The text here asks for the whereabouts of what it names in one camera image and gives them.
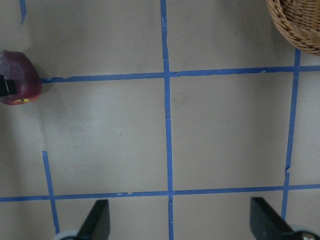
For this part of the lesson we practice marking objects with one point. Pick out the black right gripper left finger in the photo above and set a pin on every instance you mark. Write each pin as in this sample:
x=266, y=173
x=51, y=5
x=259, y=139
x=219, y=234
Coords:
x=97, y=225

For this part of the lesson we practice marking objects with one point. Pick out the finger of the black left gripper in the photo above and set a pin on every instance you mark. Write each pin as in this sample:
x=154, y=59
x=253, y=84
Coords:
x=7, y=87

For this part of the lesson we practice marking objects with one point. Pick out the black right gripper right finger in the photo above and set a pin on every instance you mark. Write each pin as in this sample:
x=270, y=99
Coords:
x=266, y=224

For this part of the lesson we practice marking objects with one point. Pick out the dark red apple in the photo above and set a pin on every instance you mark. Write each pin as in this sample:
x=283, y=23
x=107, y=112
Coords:
x=17, y=68

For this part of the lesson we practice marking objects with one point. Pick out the wicker basket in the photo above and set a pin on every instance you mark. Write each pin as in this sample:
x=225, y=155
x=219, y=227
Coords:
x=298, y=21

